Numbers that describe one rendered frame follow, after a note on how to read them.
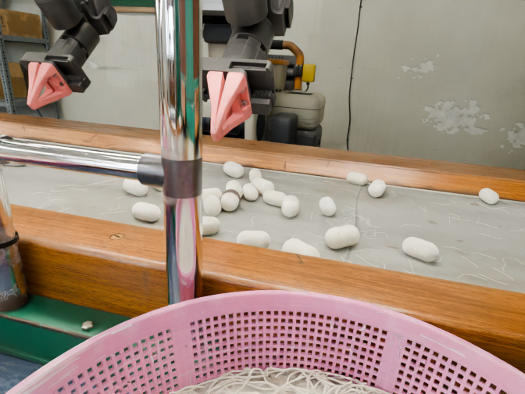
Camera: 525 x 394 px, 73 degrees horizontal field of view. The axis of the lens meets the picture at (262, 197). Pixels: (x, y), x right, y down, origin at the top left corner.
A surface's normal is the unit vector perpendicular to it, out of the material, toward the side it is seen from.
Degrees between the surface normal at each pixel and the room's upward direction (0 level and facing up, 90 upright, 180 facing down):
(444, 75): 90
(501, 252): 0
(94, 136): 45
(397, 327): 75
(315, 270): 0
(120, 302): 90
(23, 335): 90
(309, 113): 90
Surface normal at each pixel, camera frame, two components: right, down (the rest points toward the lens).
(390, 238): 0.06, -0.94
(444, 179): -0.14, -0.44
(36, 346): -0.25, 0.33
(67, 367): 0.81, -0.02
